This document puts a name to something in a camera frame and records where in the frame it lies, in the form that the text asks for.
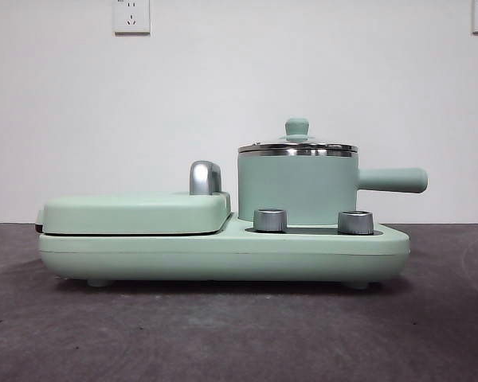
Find silver control knob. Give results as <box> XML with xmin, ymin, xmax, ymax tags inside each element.
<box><xmin>338</xmin><ymin>209</ymin><xmax>375</xmax><ymax>235</ymax></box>
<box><xmin>253</xmin><ymin>208</ymin><xmax>288</xmax><ymax>232</ymax></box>

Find green griddle cover chrome handle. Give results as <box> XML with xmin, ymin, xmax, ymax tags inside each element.
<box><xmin>35</xmin><ymin>160</ymin><xmax>233</xmax><ymax>236</ymax></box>

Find glass pot lid green knob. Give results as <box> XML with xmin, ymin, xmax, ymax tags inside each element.
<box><xmin>238</xmin><ymin>117</ymin><xmax>359</xmax><ymax>157</ymax></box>

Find green breakfast maker base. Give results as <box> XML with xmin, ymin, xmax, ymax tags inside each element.
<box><xmin>38</xmin><ymin>210</ymin><xmax>412</xmax><ymax>288</ymax></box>

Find green pot with handle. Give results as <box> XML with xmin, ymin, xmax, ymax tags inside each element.
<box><xmin>237</xmin><ymin>153</ymin><xmax>429</xmax><ymax>224</ymax></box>

